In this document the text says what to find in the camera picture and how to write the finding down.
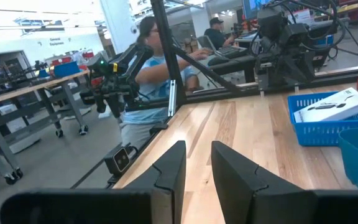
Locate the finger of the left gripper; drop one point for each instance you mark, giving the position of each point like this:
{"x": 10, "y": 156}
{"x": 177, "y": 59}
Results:
{"x": 100, "y": 102}
{"x": 114, "y": 107}

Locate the silver metal bracket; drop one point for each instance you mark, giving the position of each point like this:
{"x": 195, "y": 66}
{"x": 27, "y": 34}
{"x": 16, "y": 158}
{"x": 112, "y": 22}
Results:
{"x": 172, "y": 99}

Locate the blue storage bin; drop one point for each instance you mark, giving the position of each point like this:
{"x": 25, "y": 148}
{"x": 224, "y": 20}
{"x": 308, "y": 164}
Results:
{"x": 65, "y": 70}

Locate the blue slotted plastic basket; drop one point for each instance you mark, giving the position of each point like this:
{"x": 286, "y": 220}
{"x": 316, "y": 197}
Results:
{"x": 319, "y": 133}

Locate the black computer keyboard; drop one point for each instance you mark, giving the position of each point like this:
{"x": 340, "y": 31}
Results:
{"x": 230, "y": 51}

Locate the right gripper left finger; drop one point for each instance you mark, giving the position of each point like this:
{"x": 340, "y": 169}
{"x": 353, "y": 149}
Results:
{"x": 163, "y": 186}

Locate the grey office chair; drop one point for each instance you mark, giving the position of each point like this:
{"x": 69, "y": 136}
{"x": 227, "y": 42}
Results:
{"x": 204, "y": 42}

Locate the white printed product box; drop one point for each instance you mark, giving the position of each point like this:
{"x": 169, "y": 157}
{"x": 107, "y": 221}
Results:
{"x": 346, "y": 110}

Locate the person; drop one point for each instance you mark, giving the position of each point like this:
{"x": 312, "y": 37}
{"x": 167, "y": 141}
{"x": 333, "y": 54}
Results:
{"x": 154, "y": 115}
{"x": 214, "y": 37}

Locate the lit computer screen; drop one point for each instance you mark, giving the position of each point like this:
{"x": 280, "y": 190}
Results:
{"x": 255, "y": 7}

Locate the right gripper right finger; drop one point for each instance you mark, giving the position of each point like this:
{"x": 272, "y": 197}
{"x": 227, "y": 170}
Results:
{"x": 244, "y": 193}

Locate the black side desk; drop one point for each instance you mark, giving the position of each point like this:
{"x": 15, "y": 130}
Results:
{"x": 238, "y": 70}

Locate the white cabinet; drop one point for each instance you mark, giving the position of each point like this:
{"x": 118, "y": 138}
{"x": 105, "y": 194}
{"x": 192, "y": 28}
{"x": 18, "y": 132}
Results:
{"x": 17, "y": 137}

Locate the black aluminium table frame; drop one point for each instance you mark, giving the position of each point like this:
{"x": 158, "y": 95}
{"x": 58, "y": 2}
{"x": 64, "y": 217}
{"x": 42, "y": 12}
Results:
{"x": 166, "y": 46}

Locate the wooden workbench on casters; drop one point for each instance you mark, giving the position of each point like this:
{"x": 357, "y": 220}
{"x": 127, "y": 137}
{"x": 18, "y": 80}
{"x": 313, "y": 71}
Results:
{"x": 26, "y": 90}

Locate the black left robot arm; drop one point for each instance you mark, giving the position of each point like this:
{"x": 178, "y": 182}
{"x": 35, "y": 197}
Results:
{"x": 286, "y": 67}

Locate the small black camera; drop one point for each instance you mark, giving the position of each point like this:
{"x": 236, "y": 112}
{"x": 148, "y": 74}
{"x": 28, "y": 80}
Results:
{"x": 118, "y": 160}

